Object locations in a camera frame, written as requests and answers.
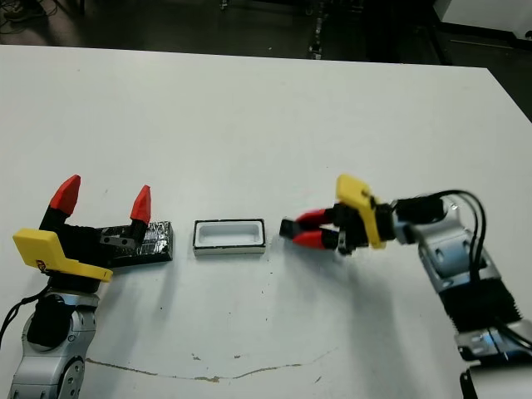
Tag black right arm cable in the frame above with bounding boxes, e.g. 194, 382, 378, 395
431, 190, 490, 288

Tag white-lined box base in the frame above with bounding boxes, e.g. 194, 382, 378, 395
193, 217, 268, 257

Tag black camera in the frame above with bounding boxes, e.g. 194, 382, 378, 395
280, 215, 301, 241

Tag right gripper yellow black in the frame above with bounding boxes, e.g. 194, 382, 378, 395
292, 174, 399, 257

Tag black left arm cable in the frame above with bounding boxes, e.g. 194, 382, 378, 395
0, 290, 52, 346

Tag loose floor cables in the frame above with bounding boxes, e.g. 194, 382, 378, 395
0, 0, 56, 35

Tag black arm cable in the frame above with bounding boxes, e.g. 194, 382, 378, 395
0, 290, 52, 346
431, 190, 490, 288

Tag black box lid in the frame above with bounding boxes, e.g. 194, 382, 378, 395
98, 219, 175, 268

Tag white cabinet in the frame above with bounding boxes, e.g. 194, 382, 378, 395
431, 0, 532, 42

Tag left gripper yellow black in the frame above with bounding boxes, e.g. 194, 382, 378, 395
12, 175, 153, 293

